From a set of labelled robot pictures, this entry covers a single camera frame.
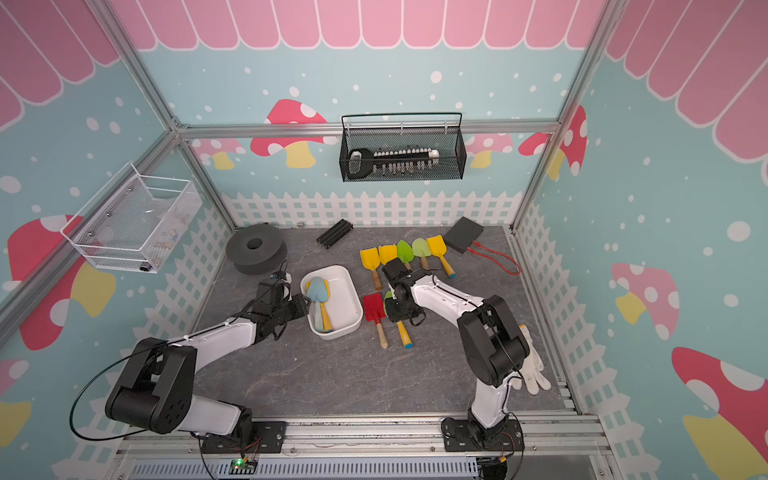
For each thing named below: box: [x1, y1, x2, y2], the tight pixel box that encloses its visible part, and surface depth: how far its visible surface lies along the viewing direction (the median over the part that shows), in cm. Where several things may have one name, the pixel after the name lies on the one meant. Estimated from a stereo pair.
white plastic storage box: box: [300, 265, 364, 341], surface depth 100 cm
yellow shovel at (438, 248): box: [427, 235, 457, 279], surface depth 116 cm
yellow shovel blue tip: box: [378, 244, 398, 265], surface depth 115 cm
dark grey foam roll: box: [226, 225, 287, 275], surface depth 109 cm
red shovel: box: [363, 292, 389, 349], surface depth 98 cm
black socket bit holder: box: [348, 147, 440, 179], surface depth 91 cm
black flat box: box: [443, 216, 484, 254], surface depth 122 cm
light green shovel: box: [412, 238, 431, 271], surface depth 115 cm
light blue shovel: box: [307, 276, 329, 333], surface depth 101 cm
